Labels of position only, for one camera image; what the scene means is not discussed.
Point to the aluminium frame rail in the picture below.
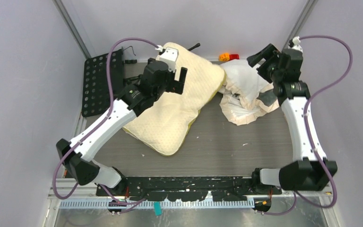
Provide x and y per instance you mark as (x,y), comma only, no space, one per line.
(85,197)

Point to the cream yellow pillow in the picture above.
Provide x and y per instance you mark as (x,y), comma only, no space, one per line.
(164,126)

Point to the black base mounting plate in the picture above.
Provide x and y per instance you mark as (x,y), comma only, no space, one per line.
(196,188)

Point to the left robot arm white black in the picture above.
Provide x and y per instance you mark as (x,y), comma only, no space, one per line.
(77,155)

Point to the black folding stand legs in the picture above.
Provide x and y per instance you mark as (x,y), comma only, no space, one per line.
(129,57)

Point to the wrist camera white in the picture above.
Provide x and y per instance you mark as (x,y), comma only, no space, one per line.
(295,43)
(169,55)

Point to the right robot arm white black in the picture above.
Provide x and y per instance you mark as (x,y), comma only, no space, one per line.
(310,167)

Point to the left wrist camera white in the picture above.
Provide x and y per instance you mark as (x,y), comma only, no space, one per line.
(169,55)

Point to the red toy block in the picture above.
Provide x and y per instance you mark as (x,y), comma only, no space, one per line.
(234,57)

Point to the cream ruffled pillowcase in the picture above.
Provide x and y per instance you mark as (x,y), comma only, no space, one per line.
(246,95)

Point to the black perforated music stand tray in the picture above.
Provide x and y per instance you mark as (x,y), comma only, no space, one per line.
(96,98)

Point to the orange toy block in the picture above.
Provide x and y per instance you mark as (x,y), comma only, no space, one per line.
(224,57)

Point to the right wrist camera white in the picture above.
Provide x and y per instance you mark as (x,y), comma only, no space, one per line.
(295,43)

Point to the teal tape piece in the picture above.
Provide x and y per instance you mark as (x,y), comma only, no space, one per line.
(157,208)

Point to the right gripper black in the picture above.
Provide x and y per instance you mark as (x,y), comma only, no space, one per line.
(269,52)

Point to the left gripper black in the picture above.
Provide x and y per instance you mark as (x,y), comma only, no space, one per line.
(177,87)

